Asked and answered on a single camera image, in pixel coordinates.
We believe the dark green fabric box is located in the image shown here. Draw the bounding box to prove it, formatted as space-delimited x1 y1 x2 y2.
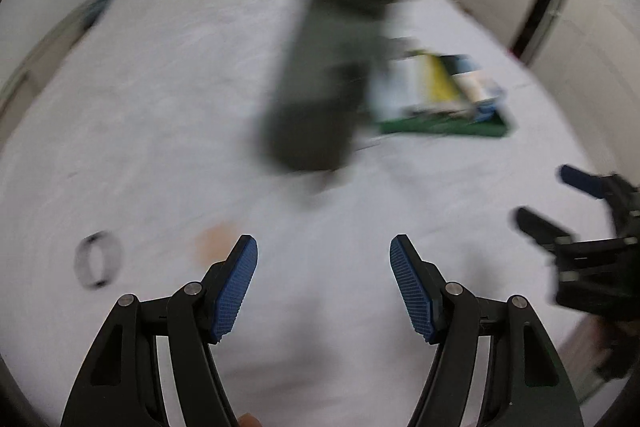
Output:
262 0 405 173

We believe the blue edged cloth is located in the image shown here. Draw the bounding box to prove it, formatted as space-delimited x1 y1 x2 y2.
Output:
446 54 504 121

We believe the beige makeup sponge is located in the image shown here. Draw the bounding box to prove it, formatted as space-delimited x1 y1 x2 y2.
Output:
195 222 239 267

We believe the green tray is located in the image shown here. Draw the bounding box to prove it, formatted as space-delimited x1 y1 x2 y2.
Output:
372 48 516 141

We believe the blue clothes pile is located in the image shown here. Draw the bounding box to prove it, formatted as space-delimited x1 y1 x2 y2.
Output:
82 0 113 30

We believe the white bed sheet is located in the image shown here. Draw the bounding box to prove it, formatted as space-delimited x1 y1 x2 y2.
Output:
1 0 608 426

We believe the white wardrobe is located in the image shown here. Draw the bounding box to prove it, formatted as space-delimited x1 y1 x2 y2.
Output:
458 0 639 181

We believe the black hair tie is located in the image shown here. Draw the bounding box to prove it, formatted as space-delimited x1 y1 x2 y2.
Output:
72 231 125 291

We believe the yellow towel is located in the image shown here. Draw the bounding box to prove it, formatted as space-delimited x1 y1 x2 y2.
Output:
421 53 459 105

